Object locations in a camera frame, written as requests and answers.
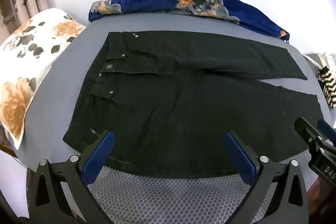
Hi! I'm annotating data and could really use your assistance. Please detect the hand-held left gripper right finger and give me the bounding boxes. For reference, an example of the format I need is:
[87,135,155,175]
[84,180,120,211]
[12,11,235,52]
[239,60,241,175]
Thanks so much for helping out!
[223,131,309,224]

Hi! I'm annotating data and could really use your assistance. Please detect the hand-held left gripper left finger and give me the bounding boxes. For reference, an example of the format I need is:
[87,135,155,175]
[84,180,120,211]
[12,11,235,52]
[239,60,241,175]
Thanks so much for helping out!
[26,130,116,224]

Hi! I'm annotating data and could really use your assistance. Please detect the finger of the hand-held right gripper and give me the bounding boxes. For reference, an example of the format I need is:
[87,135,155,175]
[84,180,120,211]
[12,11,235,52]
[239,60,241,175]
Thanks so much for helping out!
[294,117,332,154]
[317,119,336,147]

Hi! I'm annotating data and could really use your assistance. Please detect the black pants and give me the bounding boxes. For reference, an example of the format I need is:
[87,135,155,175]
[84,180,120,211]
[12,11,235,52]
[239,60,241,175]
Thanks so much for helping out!
[62,30,324,177]

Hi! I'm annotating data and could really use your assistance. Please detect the black white striped cloth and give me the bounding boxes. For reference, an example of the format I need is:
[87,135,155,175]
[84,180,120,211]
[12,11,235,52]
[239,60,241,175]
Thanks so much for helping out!
[316,58,336,109]

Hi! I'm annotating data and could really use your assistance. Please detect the grey mesh bed mat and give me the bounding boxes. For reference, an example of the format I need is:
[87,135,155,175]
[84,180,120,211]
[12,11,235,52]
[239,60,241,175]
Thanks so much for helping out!
[15,12,336,224]

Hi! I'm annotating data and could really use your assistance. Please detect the white floral pillow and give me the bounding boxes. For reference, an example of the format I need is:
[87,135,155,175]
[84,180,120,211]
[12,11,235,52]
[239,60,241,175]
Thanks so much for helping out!
[0,7,87,150]

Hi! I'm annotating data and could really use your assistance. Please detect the blue floral blanket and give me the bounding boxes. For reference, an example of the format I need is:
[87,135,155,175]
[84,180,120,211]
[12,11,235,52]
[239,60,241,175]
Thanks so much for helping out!
[88,0,290,43]

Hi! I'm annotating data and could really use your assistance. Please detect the white cloth strap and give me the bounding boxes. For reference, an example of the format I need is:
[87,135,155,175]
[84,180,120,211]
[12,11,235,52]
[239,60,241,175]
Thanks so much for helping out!
[303,53,326,69]

